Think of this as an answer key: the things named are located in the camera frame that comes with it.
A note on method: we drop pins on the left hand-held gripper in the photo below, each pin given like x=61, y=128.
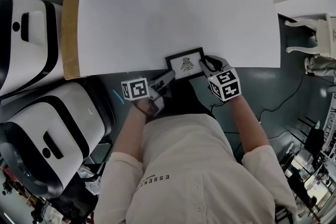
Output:
x=136, y=89

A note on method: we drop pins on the grey waist device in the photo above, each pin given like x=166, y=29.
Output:
x=283, y=215

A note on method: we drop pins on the small black picture frame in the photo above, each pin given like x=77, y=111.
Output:
x=183, y=64

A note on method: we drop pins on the white desk with drawers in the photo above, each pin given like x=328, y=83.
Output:
x=131, y=34

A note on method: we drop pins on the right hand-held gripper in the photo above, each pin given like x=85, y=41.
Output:
x=225, y=84

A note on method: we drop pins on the flat cardboard box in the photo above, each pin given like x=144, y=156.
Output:
x=70, y=34

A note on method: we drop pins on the person's right forearm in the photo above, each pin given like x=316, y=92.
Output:
x=249, y=126

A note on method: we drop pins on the person's left forearm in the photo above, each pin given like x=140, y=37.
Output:
x=128, y=133

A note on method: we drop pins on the person's cream shirt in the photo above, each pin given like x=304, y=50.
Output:
x=183, y=165

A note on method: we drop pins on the white and black machine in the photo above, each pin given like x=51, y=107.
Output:
x=31, y=60
x=65, y=118

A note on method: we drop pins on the white plug block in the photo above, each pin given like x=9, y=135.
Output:
x=309, y=65

